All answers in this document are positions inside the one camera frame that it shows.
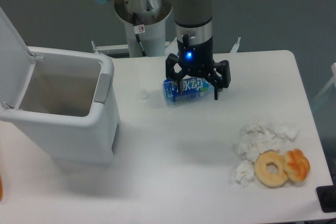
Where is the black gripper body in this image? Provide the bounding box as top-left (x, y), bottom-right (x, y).
top-left (175, 33), bottom-right (216, 80)

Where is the orange twisted bread bun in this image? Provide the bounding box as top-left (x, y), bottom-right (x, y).
top-left (283, 148), bottom-right (310, 183)

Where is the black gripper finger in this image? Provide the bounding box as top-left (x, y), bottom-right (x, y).
top-left (165, 54), bottom-right (188, 94)
top-left (204, 60), bottom-right (231, 100)

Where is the blue plastic drink bottle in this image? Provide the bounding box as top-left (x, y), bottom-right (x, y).
top-left (162, 77), bottom-right (215, 103)

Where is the white trash can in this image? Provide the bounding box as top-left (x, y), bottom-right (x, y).
top-left (1, 13), bottom-right (120, 164)

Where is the plain ring donut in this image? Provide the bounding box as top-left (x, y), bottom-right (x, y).
top-left (254, 151), bottom-right (288, 188)

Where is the white frame at right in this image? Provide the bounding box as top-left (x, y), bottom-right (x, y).
top-left (311, 62), bottom-right (335, 113)

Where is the small crumpled white tissue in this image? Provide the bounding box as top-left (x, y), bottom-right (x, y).
top-left (234, 160), bottom-right (255, 188)

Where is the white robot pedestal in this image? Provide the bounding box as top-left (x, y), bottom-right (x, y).
top-left (92, 0), bottom-right (178, 58)

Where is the black device at corner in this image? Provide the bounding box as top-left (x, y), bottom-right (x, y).
top-left (316, 185), bottom-right (335, 213)

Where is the orange object at edge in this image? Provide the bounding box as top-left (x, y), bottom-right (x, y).
top-left (0, 175), bottom-right (3, 201)

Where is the black cable on pedestal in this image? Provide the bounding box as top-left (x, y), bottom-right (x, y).
top-left (132, 12), bottom-right (147, 58)

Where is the large crumpled white tissue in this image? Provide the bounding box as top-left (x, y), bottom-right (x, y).
top-left (237, 121), bottom-right (299, 162)

